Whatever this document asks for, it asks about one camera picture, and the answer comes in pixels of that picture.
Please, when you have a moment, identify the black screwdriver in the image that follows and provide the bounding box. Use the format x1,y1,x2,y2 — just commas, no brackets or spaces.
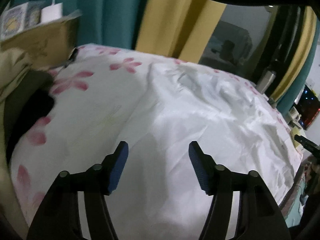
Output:
62,47,78,68

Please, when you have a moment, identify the dark cloth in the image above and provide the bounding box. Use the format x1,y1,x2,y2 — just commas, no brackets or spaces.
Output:
4,70,56,157

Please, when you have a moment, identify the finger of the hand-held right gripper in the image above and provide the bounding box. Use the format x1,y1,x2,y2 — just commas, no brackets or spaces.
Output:
294,134,320,155

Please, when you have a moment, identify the floral bed sheet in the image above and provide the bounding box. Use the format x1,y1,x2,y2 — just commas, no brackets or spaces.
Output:
10,44,304,240

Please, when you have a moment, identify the computer case with lights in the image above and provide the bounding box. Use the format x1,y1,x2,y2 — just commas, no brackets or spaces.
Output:
296,84,320,131

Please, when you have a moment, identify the yellow packet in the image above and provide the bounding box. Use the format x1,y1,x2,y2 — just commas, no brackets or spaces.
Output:
291,127,304,153

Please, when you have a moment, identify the white mug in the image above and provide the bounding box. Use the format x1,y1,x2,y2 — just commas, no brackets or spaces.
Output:
287,107,301,123

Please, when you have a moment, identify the steel thermos bottle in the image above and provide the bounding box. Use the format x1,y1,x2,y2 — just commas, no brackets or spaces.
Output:
256,70,277,94

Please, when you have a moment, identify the cardboard box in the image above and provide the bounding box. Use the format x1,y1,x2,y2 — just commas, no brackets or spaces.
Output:
0,9,83,73

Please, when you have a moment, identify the yellow curtain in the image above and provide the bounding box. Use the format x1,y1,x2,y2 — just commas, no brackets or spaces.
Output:
271,5,318,100
135,0,240,63

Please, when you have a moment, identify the white garment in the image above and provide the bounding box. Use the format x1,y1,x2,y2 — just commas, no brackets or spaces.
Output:
110,61,304,240

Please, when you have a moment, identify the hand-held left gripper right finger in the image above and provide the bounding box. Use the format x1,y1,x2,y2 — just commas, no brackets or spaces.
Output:
188,141,292,240

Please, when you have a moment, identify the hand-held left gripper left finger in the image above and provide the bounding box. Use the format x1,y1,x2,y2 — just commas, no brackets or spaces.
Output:
26,141,129,240

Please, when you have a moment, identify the teal curtain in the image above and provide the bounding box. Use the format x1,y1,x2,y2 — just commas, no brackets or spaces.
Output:
15,0,149,50
277,37,320,118

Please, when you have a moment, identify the white desk lamp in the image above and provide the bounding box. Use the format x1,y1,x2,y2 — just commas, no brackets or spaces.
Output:
41,0,63,22

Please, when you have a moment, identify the beige cloth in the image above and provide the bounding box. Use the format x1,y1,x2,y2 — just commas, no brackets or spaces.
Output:
0,47,34,233

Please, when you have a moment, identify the glass sliding door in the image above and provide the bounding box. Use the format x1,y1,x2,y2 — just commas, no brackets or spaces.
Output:
197,0,302,87

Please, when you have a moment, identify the cartoon tissue box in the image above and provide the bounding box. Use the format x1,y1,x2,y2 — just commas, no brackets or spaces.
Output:
0,1,46,41

